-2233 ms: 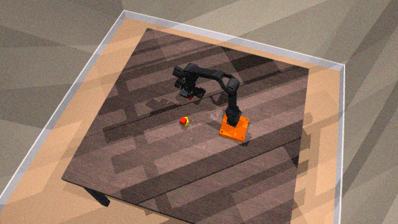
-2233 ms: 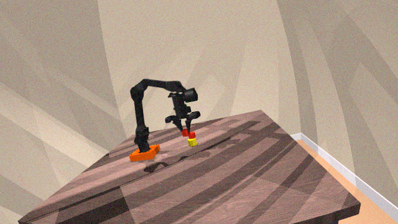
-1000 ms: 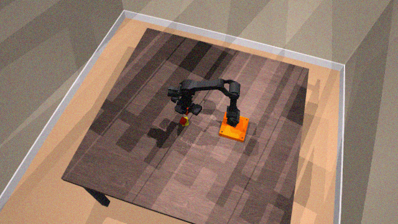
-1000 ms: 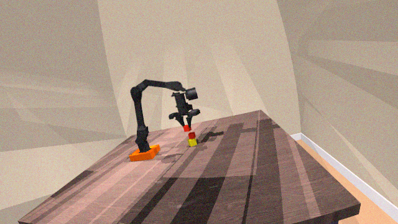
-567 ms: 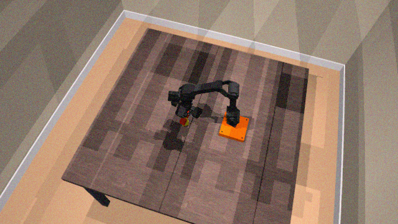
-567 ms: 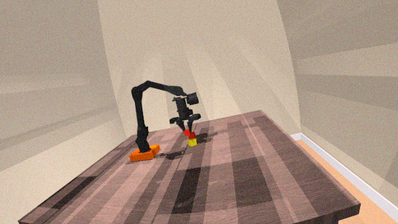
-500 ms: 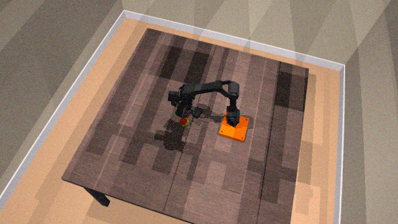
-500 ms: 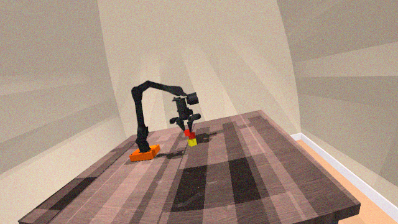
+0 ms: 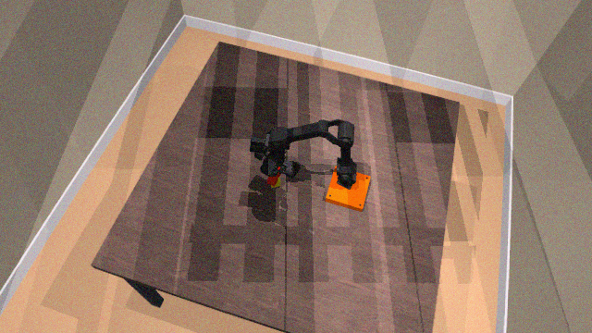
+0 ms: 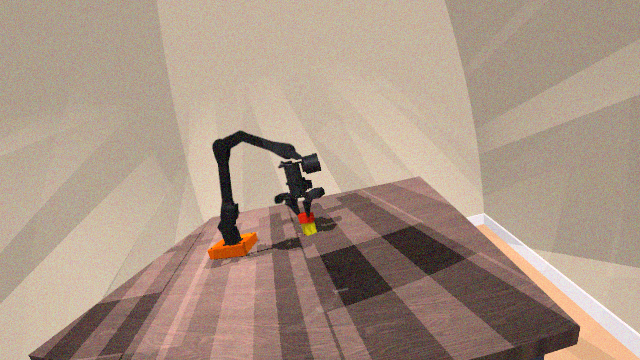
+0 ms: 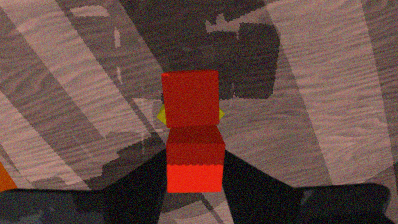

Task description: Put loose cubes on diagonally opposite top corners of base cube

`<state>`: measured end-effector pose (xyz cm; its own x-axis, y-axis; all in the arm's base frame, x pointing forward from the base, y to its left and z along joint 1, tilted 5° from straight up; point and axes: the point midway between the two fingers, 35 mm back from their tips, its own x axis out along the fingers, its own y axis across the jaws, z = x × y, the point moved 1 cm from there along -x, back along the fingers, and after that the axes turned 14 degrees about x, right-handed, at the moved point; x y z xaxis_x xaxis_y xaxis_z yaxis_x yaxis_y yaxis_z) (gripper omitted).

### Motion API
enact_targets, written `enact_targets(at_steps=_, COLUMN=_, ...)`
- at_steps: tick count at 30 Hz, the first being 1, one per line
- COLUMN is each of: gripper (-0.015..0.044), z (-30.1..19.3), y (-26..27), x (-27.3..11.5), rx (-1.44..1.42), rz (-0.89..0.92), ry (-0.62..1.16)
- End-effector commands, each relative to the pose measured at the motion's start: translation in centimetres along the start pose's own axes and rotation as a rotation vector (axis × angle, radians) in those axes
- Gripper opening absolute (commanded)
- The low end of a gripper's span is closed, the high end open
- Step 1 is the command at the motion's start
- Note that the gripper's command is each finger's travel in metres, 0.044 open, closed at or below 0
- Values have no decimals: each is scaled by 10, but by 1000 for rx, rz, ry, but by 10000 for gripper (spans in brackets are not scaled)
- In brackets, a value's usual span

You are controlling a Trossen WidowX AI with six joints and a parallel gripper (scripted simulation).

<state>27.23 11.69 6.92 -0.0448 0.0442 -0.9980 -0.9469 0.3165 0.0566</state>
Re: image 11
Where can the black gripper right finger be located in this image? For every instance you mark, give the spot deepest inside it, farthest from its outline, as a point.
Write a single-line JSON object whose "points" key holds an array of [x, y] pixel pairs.
{"points": [[253, 197]]}

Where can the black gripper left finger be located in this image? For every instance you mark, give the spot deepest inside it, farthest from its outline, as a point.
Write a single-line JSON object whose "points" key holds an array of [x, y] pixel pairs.
{"points": [[135, 199]]}

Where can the yellow cube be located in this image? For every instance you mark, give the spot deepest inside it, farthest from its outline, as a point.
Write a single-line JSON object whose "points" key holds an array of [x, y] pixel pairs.
{"points": [[161, 115]]}

